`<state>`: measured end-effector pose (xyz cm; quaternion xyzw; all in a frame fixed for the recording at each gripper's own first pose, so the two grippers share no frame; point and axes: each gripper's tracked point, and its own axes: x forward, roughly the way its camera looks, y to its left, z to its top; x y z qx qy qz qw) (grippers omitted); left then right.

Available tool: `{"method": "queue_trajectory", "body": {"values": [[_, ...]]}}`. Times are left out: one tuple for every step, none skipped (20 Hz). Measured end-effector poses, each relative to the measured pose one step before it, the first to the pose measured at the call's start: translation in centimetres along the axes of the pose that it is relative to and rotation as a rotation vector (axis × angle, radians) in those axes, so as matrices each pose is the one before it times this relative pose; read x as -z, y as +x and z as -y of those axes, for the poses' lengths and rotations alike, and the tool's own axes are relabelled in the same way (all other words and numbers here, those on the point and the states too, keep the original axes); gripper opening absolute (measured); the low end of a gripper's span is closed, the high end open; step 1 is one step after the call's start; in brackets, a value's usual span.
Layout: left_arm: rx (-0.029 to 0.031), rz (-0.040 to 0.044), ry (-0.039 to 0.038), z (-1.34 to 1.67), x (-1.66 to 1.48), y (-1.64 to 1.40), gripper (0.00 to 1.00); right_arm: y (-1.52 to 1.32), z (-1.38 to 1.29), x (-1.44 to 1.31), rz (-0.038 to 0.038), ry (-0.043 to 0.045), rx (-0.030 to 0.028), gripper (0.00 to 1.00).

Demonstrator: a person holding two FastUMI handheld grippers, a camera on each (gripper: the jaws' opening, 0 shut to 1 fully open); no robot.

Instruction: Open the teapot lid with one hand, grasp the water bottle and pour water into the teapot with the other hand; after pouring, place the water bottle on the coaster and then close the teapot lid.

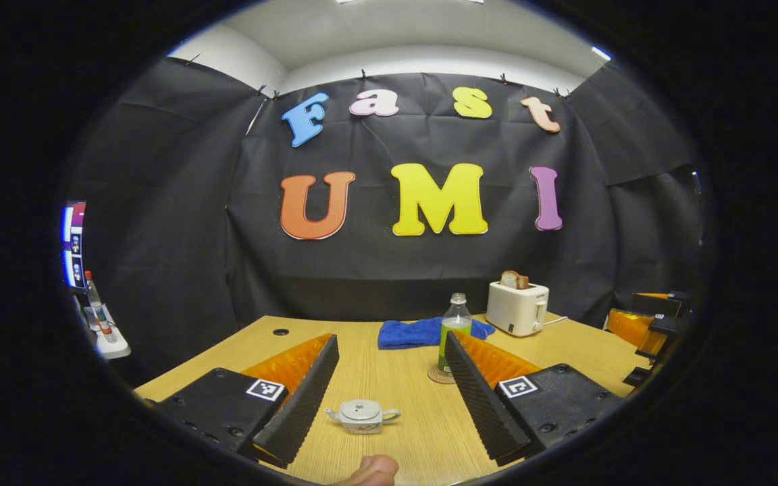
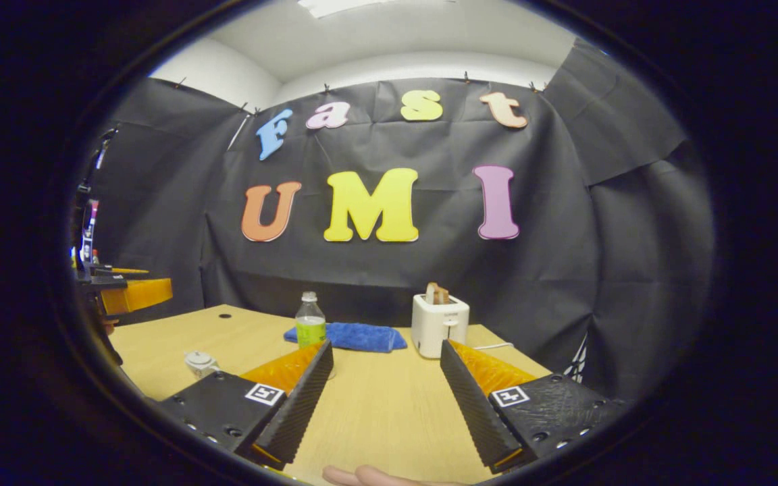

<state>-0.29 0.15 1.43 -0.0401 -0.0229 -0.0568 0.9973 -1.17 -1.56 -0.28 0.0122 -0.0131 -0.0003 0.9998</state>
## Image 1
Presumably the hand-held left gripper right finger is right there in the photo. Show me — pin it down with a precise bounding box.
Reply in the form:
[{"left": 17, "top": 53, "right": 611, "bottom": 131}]
[{"left": 444, "top": 329, "right": 624, "bottom": 468}]

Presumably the black backdrop cloth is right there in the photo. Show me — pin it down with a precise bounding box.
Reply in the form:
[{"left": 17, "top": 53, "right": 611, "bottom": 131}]
[{"left": 65, "top": 57, "right": 704, "bottom": 379}]

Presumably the computer monitor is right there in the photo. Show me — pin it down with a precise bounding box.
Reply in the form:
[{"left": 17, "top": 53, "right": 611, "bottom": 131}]
[{"left": 61, "top": 200, "right": 87, "bottom": 291}]

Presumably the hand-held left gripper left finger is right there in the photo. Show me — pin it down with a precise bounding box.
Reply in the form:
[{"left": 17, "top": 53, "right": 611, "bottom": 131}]
[{"left": 153, "top": 333, "right": 340, "bottom": 470}]

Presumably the red cap plastic bottle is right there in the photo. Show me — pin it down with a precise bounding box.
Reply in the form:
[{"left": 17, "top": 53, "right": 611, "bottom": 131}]
[{"left": 84, "top": 270, "right": 116, "bottom": 338}]

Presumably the green label water bottle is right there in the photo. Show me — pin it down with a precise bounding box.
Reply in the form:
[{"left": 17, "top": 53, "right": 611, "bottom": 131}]
[{"left": 438, "top": 292, "right": 473, "bottom": 374}]

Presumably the blue towel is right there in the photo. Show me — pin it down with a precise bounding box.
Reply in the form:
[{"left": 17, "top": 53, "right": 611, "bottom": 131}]
[{"left": 378, "top": 317, "right": 496, "bottom": 350}]

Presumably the white floral teacup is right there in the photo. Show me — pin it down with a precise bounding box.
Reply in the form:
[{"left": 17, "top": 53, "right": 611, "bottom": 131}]
[{"left": 323, "top": 398, "right": 401, "bottom": 435}]

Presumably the white toaster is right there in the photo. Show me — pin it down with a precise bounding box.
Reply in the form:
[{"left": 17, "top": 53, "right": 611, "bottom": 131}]
[{"left": 486, "top": 280, "right": 550, "bottom": 338}]

